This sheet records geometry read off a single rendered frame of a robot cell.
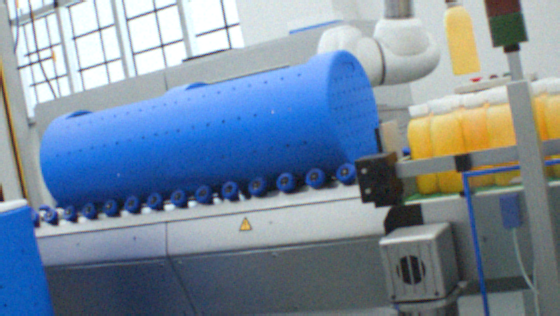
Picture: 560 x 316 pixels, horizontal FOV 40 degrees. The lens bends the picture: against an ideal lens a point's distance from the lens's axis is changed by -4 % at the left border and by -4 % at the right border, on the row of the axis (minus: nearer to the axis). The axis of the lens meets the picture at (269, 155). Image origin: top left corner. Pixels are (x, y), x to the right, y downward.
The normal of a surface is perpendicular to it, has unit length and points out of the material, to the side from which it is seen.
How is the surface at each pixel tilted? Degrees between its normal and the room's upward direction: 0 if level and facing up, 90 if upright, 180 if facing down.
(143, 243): 70
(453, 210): 90
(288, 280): 109
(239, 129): 86
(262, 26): 90
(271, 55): 90
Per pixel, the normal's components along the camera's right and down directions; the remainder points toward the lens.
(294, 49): -0.54, 0.15
